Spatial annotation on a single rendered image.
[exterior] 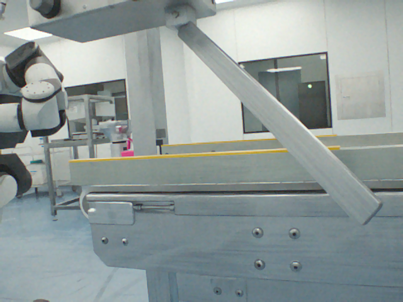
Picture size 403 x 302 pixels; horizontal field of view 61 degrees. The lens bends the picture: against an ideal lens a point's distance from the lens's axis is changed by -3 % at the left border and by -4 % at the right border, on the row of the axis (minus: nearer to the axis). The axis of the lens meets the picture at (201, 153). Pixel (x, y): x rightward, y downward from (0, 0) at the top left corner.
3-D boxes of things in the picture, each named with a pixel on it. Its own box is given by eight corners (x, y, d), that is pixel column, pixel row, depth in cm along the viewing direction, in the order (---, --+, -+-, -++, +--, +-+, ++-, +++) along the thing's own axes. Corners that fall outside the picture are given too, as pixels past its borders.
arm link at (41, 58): (43, 101, 108) (35, 82, 117) (67, 85, 109) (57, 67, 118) (18, 74, 100) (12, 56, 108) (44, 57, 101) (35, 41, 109)
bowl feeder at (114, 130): (95, 161, 340) (91, 123, 337) (114, 157, 374) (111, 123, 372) (140, 158, 326) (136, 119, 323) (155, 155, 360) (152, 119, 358)
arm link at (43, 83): (77, 130, 95) (59, 93, 110) (72, 89, 87) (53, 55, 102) (34, 141, 90) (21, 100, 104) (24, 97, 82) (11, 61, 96)
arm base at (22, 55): (31, 107, 112) (33, 87, 120) (65, 90, 112) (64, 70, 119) (-2, 73, 101) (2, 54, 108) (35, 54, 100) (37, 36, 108)
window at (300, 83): (243, 134, 566) (237, 61, 558) (243, 134, 567) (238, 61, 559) (332, 128, 527) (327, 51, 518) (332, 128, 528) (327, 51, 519)
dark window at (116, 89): (69, 145, 662) (63, 87, 654) (70, 145, 663) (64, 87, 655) (130, 140, 624) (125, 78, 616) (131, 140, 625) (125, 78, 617)
